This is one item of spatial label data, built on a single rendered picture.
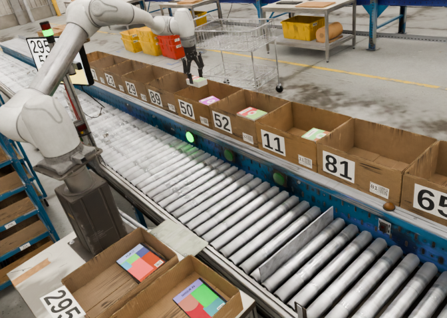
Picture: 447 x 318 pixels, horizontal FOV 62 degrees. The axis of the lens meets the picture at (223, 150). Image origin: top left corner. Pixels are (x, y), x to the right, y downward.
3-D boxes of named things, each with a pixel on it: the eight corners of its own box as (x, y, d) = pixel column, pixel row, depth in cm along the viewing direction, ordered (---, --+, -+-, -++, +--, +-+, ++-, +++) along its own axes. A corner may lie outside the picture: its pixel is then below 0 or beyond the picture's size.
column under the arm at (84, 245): (93, 269, 162) (64, 211, 146) (67, 244, 179) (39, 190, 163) (141, 234, 177) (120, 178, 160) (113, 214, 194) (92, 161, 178)
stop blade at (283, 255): (261, 283, 145) (258, 267, 141) (332, 221, 168) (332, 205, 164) (262, 283, 145) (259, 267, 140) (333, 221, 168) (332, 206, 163)
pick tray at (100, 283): (68, 297, 151) (59, 280, 146) (146, 241, 172) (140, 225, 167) (100, 338, 132) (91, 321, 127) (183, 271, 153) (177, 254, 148)
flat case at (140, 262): (142, 285, 146) (140, 282, 145) (116, 263, 158) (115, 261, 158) (167, 263, 154) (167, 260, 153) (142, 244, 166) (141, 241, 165)
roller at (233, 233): (207, 251, 167) (205, 243, 165) (285, 195, 193) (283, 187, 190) (214, 257, 163) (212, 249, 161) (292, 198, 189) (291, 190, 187)
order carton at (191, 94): (178, 116, 258) (172, 93, 249) (210, 100, 272) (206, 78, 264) (213, 130, 230) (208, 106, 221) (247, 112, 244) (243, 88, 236)
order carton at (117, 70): (107, 86, 342) (101, 69, 334) (135, 76, 357) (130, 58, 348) (126, 94, 314) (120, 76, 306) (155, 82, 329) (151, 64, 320)
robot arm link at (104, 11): (134, -3, 173) (113, 0, 180) (103, -10, 158) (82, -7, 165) (134, 27, 176) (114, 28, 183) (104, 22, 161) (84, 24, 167)
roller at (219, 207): (183, 232, 181) (181, 224, 178) (258, 181, 207) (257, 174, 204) (189, 237, 177) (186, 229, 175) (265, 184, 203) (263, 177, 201)
